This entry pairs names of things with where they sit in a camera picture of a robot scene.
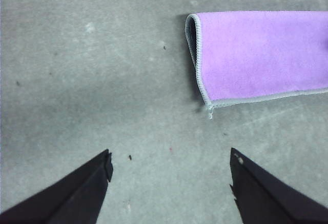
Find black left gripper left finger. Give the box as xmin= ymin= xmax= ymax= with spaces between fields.
xmin=0 ymin=149 xmax=114 ymax=224

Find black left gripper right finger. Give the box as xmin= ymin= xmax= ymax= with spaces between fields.
xmin=229 ymin=147 xmax=328 ymax=224

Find purple towel with grey hem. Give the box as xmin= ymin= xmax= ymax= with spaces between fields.
xmin=184 ymin=10 xmax=328 ymax=120

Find grey table cloth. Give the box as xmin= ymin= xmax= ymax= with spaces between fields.
xmin=0 ymin=0 xmax=328 ymax=224

